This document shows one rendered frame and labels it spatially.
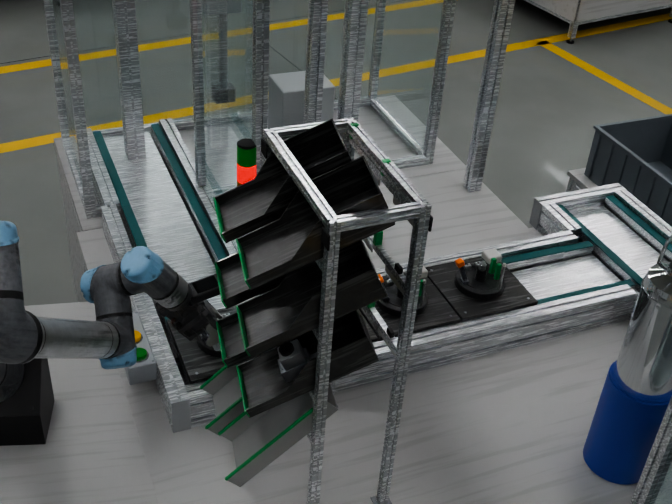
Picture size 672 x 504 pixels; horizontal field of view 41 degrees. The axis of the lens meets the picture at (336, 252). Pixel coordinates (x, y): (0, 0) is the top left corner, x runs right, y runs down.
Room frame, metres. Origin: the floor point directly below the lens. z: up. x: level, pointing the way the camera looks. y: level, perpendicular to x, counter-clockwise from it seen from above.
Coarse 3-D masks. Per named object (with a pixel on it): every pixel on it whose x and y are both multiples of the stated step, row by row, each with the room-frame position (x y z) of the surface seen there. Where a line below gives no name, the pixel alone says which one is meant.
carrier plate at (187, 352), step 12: (228, 312) 1.81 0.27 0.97; (168, 324) 1.75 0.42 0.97; (180, 336) 1.70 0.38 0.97; (180, 348) 1.66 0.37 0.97; (192, 348) 1.66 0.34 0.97; (192, 360) 1.62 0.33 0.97; (204, 360) 1.62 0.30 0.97; (216, 360) 1.62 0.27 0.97; (192, 372) 1.58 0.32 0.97; (204, 372) 1.58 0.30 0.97; (216, 372) 1.58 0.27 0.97
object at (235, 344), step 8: (224, 320) 1.49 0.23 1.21; (232, 320) 1.50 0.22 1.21; (224, 328) 1.49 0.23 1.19; (232, 328) 1.48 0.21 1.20; (224, 336) 1.46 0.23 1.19; (232, 336) 1.46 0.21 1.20; (240, 336) 1.45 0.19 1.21; (224, 344) 1.44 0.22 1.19; (232, 344) 1.43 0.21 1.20; (240, 344) 1.43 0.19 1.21; (224, 352) 1.41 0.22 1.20; (232, 352) 1.41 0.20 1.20; (240, 352) 1.38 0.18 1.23; (224, 360) 1.37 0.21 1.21; (232, 360) 1.37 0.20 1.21; (240, 360) 1.38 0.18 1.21
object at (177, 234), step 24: (144, 216) 2.31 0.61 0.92; (168, 216) 2.32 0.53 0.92; (192, 216) 2.34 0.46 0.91; (216, 216) 2.29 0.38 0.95; (144, 240) 2.14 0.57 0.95; (168, 240) 2.19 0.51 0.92; (192, 240) 2.20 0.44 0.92; (216, 240) 2.17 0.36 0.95; (168, 264) 2.07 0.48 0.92; (192, 264) 2.08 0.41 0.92; (168, 336) 1.76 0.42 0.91
